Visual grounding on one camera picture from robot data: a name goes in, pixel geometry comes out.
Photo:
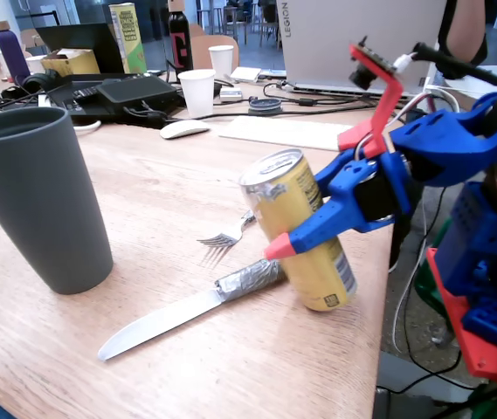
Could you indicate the black laptop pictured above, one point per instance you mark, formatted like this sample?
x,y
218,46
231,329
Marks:
x,y
82,41

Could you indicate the purple bottle wooden cap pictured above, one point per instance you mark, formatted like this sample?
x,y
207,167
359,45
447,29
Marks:
x,y
12,52

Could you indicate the red camera mount with camera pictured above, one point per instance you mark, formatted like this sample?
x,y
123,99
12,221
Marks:
x,y
388,105

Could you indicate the small white paper cup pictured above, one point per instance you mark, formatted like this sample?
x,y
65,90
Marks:
x,y
222,61

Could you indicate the grey plastic cup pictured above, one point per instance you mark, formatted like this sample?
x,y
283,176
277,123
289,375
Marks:
x,y
38,196

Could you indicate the silver Legion laptop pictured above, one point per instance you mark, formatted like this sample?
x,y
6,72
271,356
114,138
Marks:
x,y
318,43

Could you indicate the wooden chair back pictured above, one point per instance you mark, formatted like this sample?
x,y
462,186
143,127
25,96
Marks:
x,y
200,50

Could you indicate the green clamp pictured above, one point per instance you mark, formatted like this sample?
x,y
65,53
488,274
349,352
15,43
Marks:
x,y
429,288

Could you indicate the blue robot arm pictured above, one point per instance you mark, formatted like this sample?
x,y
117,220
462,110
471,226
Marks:
x,y
449,135

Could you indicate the large white paper cup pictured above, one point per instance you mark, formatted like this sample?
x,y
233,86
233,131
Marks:
x,y
198,91

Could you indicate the black headphones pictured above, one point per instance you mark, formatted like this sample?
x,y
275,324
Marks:
x,y
34,83

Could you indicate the red robot base plate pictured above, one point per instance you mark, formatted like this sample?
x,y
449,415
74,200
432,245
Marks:
x,y
462,314

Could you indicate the blue gripper body black servo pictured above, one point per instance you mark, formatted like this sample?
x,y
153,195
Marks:
x,y
363,202

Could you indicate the yellow cardboard box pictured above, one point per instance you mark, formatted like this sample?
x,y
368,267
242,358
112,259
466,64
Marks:
x,y
71,63

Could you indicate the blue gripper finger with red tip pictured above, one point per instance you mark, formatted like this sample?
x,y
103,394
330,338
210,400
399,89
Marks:
x,y
333,174
318,227

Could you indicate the black electronics box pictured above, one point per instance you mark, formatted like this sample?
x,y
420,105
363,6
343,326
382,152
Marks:
x,y
136,94

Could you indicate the yellow drink can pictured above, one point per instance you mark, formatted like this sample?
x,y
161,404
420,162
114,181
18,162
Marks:
x,y
274,214

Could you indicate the black table leg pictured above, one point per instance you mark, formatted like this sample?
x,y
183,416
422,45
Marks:
x,y
398,244

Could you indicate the white flat notepad box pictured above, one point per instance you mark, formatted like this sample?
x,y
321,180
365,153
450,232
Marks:
x,y
246,74

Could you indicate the person forearm black sleeve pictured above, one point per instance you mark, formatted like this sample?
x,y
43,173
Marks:
x,y
464,30

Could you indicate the black flat desk device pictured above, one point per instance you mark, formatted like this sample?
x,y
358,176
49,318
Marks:
x,y
78,98

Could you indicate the green yellow carton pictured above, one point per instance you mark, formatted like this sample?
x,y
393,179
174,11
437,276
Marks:
x,y
128,39

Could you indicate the black bottle pink logo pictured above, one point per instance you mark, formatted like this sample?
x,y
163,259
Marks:
x,y
180,43

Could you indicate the small white charger box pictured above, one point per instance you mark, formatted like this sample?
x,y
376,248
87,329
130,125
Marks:
x,y
230,94

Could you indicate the white computer mouse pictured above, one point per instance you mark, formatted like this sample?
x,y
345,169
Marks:
x,y
184,129

